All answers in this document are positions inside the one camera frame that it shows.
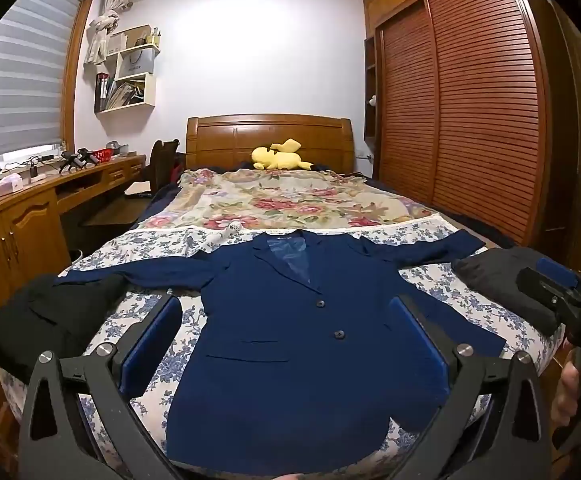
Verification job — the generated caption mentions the navy blue suit jacket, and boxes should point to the navy blue suit jacket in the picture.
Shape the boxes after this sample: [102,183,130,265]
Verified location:
[55,227,507,477]

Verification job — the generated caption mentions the person's right hand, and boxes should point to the person's right hand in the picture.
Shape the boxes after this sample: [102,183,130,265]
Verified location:
[551,339,581,427]

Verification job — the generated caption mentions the black folded garment right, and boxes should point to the black folded garment right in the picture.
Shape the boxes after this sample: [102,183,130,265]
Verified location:
[451,247,559,337]

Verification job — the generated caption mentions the black folded garment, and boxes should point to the black folded garment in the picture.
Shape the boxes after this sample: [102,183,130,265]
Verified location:
[451,247,559,337]
[0,274,127,385]

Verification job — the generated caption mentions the black folded garment left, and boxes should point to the black folded garment left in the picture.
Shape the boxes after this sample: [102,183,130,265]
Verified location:
[0,274,127,385]

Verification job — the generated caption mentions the long wooden desk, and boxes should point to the long wooden desk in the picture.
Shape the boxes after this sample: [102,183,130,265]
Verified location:
[0,155,146,470]

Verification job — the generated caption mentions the wooden louvered wardrobe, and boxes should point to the wooden louvered wardrobe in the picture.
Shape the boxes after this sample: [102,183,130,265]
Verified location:
[365,0,578,260]

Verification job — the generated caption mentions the red floral beige blanket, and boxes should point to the red floral beige blanket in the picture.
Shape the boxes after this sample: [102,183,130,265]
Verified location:
[138,168,435,231]

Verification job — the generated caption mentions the red basket on desk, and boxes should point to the red basket on desk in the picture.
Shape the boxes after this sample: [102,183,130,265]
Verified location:
[92,148,114,164]

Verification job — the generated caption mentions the dark wooden chair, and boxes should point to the dark wooden chair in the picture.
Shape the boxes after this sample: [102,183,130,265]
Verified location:
[143,139,180,195]

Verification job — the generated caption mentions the wooden headboard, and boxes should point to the wooden headboard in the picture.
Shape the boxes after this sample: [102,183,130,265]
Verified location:
[186,114,355,174]

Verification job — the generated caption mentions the yellow plush toy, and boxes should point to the yellow plush toy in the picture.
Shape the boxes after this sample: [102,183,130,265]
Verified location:
[251,139,312,170]

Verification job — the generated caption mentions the grey zebra window blind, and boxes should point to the grey zebra window blind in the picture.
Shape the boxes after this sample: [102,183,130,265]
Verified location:
[0,0,83,155]

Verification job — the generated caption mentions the white wall shelf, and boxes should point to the white wall shelf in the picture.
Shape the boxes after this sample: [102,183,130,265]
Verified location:
[94,24,161,115]

